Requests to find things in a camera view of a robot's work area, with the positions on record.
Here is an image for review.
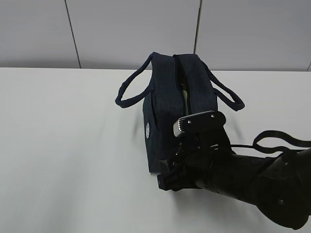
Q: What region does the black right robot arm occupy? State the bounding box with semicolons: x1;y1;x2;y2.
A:
157;131;311;230

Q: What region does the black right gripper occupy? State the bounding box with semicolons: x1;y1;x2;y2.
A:
157;132;232;191

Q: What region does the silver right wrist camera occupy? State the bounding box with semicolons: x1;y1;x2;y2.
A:
173;111;226;137

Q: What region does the glass container green lid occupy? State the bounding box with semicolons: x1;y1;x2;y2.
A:
179;78;189;115

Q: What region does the dark blue lunch bag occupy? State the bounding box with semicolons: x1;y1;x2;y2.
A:
115;52;245;173

